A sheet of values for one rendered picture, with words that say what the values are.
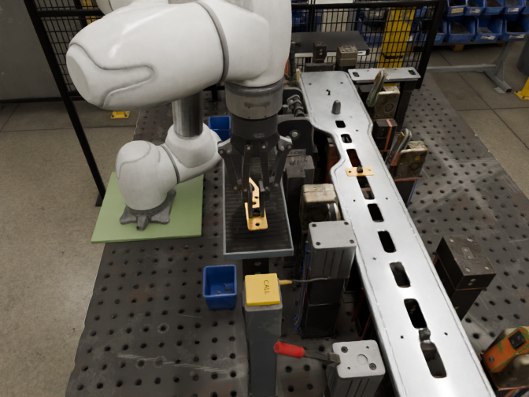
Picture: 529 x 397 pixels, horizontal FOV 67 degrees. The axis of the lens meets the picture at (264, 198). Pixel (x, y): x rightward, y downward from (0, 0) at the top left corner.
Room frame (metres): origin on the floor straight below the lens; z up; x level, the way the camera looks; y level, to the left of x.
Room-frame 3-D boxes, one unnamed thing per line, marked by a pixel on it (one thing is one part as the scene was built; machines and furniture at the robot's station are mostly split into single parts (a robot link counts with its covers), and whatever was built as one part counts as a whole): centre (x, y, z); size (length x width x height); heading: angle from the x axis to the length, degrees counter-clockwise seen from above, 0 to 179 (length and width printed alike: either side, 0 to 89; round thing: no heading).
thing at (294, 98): (1.01, -0.08, 0.94); 0.18 x 0.13 x 0.49; 5
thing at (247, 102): (0.55, 0.02, 1.47); 0.09 x 0.09 x 0.06
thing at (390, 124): (1.21, -0.44, 0.84); 0.11 x 0.08 x 0.29; 95
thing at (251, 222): (0.55, 0.02, 1.21); 0.08 x 0.04 x 0.01; 7
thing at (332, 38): (1.80, -0.02, 1.02); 0.90 x 0.22 x 0.03; 95
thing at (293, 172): (0.81, -0.08, 0.90); 0.05 x 0.05 x 0.40; 5
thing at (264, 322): (0.41, 0.00, 0.92); 0.08 x 0.08 x 0.44; 5
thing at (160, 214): (1.04, 0.44, 0.74); 0.22 x 0.18 x 0.06; 0
